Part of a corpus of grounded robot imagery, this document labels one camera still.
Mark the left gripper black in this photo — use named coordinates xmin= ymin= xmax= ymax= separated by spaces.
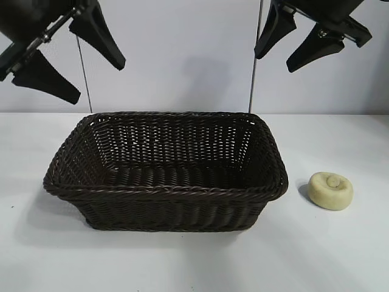
xmin=0 ymin=0 xmax=126 ymax=106

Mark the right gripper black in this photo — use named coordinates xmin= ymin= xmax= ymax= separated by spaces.
xmin=255 ymin=0 xmax=373 ymax=73

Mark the pale yellow egg yolk pastry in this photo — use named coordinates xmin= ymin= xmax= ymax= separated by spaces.
xmin=298 ymin=171 xmax=354 ymax=210

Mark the dark brown woven basket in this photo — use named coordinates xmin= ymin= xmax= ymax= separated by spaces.
xmin=42 ymin=111 xmax=289 ymax=234

